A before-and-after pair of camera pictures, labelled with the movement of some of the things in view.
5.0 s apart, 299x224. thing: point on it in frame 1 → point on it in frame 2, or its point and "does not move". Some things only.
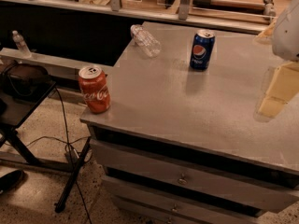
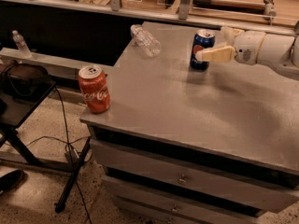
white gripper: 287,35 → 248,47
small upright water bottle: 22,49 does not move
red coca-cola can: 94,88 does not move
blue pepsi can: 202,50 does not move
